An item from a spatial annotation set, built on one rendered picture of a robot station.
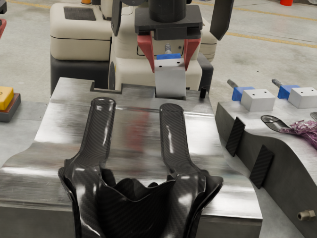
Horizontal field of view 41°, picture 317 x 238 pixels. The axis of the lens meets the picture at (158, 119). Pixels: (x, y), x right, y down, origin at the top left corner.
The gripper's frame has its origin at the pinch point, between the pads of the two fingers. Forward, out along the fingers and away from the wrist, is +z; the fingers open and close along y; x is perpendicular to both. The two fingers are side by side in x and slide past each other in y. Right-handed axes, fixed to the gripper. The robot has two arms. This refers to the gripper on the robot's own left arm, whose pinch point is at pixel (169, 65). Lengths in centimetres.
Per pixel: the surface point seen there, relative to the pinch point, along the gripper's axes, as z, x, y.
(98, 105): 2.3, -7.0, -11.6
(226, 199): -4.0, -32.9, 4.3
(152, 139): 2.6, -15.5, -3.2
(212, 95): 129, 173, 34
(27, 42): 116, 239, -104
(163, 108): 3.9, -6.5, -1.4
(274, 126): 11.7, -3.1, 18.3
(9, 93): 5.9, 3.3, -29.3
